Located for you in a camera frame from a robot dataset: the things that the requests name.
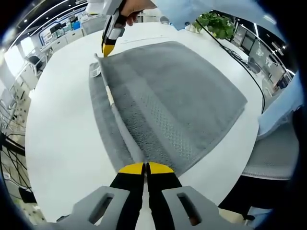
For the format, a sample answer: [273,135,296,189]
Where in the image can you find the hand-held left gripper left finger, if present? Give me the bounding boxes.
[56,162,146,230]

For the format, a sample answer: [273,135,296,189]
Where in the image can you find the grey towel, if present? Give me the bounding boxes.
[88,40,248,178]

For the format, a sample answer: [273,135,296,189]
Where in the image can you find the thin black cable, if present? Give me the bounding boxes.
[193,19,266,113]

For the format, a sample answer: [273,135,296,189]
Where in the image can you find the green potted plant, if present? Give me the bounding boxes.
[191,11,236,40]

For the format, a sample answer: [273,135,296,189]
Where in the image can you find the row of white cabinets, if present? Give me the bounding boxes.
[40,23,104,53]

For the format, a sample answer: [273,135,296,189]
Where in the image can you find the person's light blue shirt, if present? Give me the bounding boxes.
[258,70,304,139]

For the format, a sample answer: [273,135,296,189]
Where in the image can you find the black floor cables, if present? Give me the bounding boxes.
[0,129,33,192]

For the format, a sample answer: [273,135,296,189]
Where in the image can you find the white table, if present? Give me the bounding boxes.
[24,21,264,223]

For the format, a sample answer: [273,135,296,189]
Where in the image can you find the dark-backed office chair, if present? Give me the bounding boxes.
[28,56,46,75]

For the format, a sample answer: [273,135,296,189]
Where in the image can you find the coiled black cable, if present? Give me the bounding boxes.
[225,46,252,70]

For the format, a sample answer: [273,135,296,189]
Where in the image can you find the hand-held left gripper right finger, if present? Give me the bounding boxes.
[146,161,250,230]

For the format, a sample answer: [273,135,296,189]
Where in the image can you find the grey mesh office chair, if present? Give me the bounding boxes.
[241,134,300,180]

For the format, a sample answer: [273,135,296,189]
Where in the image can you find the person's dark trousers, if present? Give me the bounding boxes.
[218,177,291,222]

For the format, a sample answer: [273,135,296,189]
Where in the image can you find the person's right hand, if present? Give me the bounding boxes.
[119,0,158,27]

